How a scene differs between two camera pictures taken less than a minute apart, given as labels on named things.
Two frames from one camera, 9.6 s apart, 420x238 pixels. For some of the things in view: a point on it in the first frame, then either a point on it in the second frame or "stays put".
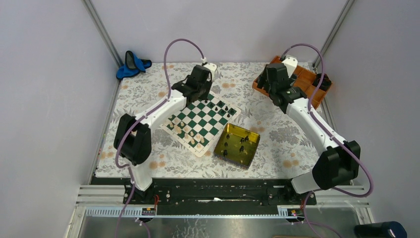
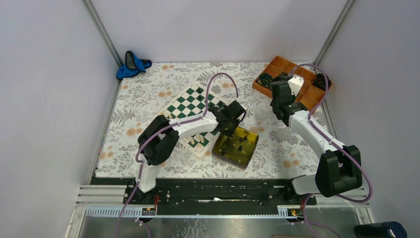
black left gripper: (207, 83) to (229, 133)
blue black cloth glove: (132, 66) stays put
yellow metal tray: (236, 145) stays put
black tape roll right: (326, 83) stays put
